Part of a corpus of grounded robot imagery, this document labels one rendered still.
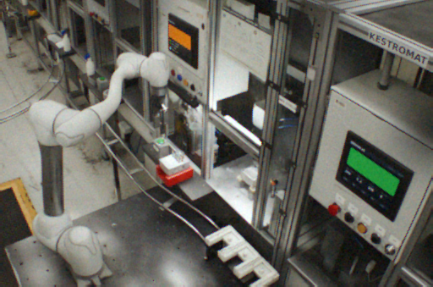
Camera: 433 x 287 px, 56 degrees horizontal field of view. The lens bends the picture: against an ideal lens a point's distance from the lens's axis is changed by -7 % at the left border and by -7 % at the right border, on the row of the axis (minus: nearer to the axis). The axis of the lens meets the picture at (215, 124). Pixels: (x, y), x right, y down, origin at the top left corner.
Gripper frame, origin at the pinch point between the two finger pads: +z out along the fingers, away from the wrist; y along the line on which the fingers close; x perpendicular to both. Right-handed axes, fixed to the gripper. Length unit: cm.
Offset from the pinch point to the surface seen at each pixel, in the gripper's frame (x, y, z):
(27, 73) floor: 7, 336, 117
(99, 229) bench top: 46, -11, 45
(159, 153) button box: 3.1, -3.8, 14.9
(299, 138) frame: -11, -85, -41
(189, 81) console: -9.5, -13.8, -30.4
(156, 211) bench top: 12.8, -14.3, 45.1
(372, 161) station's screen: -7, -117, -54
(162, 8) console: -10, 12, -60
